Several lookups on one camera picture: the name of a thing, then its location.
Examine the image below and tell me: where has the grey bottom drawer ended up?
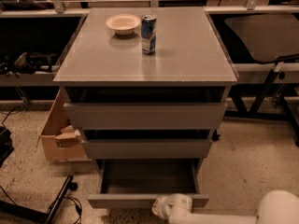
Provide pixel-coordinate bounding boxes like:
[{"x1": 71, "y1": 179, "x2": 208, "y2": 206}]
[{"x1": 87, "y1": 159, "x2": 209, "y2": 209}]

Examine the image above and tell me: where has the grey drawer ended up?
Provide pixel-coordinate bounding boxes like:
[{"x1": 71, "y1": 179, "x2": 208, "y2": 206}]
[
  {"x1": 63, "y1": 86, "x2": 226, "y2": 130},
  {"x1": 87, "y1": 159, "x2": 209, "y2": 209},
  {"x1": 82, "y1": 130, "x2": 212, "y2": 159}
]

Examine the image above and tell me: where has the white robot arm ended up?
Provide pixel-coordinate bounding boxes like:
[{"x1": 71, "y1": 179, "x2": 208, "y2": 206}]
[{"x1": 151, "y1": 189, "x2": 299, "y2": 224}]

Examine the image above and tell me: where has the grey drawer cabinet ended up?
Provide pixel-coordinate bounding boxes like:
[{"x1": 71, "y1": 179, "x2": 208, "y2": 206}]
[{"x1": 52, "y1": 7, "x2": 239, "y2": 173}]

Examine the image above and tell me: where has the grey top drawer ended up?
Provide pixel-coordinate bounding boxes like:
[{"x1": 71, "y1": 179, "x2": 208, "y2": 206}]
[{"x1": 63, "y1": 86, "x2": 226, "y2": 130}]

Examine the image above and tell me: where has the grey middle drawer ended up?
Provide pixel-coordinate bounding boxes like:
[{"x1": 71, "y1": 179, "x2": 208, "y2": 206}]
[{"x1": 82, "y1": 130, "x2": 212, "y2": 159}]

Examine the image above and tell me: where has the blue energy drink can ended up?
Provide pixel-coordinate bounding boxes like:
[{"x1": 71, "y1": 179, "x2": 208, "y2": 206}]
[{"x1": 141, "y1": 14, "x2": 157, "y2": 54}]

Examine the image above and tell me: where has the white bowl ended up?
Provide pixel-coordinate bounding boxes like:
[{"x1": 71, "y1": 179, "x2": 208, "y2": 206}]
[{"x1": 106, "y1": 14, "x2": 141, "y2": 35}]

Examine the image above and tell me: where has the cardboard box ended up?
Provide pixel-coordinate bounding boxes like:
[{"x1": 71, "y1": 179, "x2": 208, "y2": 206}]
[{"x1": 40, "y1": 92, "x2": 88, "y2": 161}]

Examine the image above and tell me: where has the black headset on shelf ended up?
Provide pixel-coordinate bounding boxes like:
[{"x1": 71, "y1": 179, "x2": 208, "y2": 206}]
[{"x1": 0, "y1": 51, "x2": 58, "y2": 76}]

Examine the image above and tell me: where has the black box at left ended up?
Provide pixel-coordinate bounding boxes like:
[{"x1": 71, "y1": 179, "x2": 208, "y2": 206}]
[{"x1": 0, "y1": 126, "x2": 14, "y2": 167}]

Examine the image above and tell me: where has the black chair base leg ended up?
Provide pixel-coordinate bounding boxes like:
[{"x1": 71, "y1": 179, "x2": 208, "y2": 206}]
[{"x1": 0, "y1": 175, "x2": 78, "y2": 224}]

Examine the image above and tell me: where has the black cable on floor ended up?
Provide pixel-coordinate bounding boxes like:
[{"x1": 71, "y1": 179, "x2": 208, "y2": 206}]
[{"x1": 46, "y1": 196, "x2": 83, "y2": 224}]

